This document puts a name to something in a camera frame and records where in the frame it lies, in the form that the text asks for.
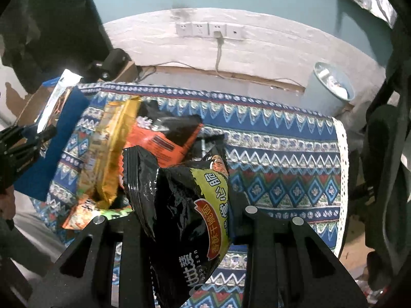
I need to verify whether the black noodle snack bag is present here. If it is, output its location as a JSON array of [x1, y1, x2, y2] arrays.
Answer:
[[123, 143, 231, 307]]

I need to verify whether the blue cardboard box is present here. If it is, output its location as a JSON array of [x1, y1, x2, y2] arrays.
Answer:
[[13, 76, 91, 203]]

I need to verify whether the orange green pea snack bag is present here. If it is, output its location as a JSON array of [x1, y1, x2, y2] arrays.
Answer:
[[62, 195, 132, 230]]

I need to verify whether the yellow biscuit pack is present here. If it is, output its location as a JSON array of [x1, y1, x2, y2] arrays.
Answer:
[[77, 96, 142, 209]]

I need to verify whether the patterned blue tablecloth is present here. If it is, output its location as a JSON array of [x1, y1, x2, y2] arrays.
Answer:
[[31, 81, 349, 308]]

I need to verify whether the black device on box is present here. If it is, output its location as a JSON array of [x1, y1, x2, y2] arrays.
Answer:
[[83, 48, 131, 81]]

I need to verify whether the dark hanging curtain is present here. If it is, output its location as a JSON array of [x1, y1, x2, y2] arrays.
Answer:
[[1, 0, 111, 94]]

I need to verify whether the orange noodle snack bag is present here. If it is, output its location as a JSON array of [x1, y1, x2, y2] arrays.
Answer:
[[125, 100, 202, 168]]

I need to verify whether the grey waste bin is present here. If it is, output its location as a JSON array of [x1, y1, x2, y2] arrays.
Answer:
[[301, 62, 355, 117]]

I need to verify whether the white wall socket strip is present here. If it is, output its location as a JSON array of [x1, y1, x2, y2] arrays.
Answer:
[[175, 22, 246, 40]]

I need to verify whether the grey power cable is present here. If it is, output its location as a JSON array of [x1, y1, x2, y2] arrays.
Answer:
[[134, 31, 306, 94]]

